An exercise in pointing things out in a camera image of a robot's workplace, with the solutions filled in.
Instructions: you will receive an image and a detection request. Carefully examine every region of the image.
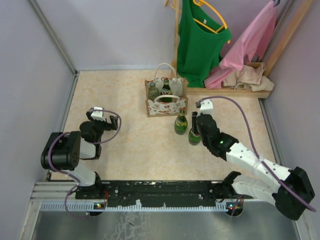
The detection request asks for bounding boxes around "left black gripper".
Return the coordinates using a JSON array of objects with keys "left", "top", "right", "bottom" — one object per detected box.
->
[{"left": 87, "top": 112, "right": 119, "bottom": 143}]

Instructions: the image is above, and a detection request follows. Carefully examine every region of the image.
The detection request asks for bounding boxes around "green Perrier bottle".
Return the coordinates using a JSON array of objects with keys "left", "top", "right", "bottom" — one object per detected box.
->
[{"left": 174, "top": 109, "right": 188, "bottom": 135}]

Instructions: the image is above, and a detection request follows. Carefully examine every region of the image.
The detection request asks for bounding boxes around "dark green red-label bottle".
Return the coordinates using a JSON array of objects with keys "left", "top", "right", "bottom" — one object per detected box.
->
[{"left": 188, "top": 128, "right": 201, "bottom": 146}]

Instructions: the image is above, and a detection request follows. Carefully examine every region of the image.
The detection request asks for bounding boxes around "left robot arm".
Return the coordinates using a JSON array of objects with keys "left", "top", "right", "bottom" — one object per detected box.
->
[{"left": 40, "top": 107, "right": 122, "bottom": 200}]

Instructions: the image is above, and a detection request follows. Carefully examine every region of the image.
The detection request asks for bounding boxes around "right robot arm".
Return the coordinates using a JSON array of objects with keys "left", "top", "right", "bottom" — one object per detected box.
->
[{"left": 192, "top": 111, "right": 315, "bottom": 221}]

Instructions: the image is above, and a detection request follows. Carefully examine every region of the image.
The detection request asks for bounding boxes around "patterned canvas tote bag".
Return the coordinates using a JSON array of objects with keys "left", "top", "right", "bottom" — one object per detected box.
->
[{"left": 144, "top": 62, "right": 189, "bottom": 118}]

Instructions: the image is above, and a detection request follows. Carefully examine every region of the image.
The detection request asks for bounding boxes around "dark bottle in bag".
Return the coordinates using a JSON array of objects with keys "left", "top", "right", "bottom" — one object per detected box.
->
[{"left": 160, "top": 78, "right": 173, "bottom": 103}]

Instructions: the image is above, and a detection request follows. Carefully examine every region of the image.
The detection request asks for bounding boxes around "clear bottle in bag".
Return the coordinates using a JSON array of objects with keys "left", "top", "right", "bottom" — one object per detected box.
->
[{"left": 148, "top": 82, "right": 160, "bottom": 101}]

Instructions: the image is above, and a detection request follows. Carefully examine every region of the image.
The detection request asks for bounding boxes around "green tank top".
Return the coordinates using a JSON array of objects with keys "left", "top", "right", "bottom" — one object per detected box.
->
[{"left": 177, "top": 0, "right": 232, "bottom": 88}]

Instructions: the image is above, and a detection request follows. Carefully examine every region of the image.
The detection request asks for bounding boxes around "beige crumpled cloth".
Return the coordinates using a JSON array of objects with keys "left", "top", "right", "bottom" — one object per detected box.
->
[{"left": 222, "top": 62, "right": 275, "bottom": 92}]

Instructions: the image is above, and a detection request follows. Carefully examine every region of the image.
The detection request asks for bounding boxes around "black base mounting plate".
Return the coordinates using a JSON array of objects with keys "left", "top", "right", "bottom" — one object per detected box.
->
[{"left": 75, "top": 180, "right": 239, "bottom": 207}]

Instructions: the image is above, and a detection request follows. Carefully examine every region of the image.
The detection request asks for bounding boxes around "pink shirt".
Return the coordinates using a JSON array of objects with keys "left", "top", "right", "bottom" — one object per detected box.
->
[{"left": 204, "top": 0, "right": 278, "bottom": 89}]

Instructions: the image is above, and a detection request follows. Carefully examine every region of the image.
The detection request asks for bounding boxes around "wooden clothes rack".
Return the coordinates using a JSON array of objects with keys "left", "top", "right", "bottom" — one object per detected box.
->
[{"left": 164, "top": 0, "right": 314, "bottom": 99}]

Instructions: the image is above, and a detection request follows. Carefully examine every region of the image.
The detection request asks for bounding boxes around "yellow clothes hanger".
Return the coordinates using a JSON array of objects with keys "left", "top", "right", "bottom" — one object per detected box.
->
[{"left": 191, "top": 0, "right": 229, "bottom": 34}]

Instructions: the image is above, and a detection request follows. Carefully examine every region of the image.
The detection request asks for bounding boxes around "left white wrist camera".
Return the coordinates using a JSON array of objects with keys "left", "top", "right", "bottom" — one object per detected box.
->
[{"left": 90, "top": 106, "right": 106, "bottom": 122}]

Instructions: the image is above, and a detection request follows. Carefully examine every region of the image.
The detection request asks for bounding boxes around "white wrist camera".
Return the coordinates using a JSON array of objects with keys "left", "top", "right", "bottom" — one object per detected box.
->
[
  {"left": 90, "top": 106, "right": 106, "bottom": 122},
  {"left": 195, "top": 99, "right": 214, "bottom": 117}
]

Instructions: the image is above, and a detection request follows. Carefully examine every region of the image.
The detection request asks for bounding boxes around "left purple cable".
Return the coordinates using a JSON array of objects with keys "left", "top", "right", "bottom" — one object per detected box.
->
[{"left": 48, "top": 107, "right": 122, "bottom": 219}]

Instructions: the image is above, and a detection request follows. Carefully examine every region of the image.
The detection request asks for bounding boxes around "purple cable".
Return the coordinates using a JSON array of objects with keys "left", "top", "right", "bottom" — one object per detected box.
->
[
  {"left": 48, "top": 107, "right": 122, "bottom": 219},
  {"left": 194, "top": 95, "right": 317, "bottom": 217}
]

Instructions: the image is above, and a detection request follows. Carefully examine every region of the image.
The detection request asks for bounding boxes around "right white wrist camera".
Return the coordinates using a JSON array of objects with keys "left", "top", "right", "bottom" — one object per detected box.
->
[{"left": 195, "top": 99, "right": 214, "bottom": 117}]

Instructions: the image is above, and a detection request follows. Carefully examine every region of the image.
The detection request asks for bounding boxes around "white cable duct strip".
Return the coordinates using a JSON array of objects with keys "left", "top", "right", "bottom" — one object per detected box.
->
[{"left": 39, "top": 201, "right": 245, "bottom": 213}]

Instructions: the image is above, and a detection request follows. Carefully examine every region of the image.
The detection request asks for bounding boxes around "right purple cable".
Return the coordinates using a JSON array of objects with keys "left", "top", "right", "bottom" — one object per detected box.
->
[{"left": 194, "top": 95, "right": 317, "bottom": 217}]

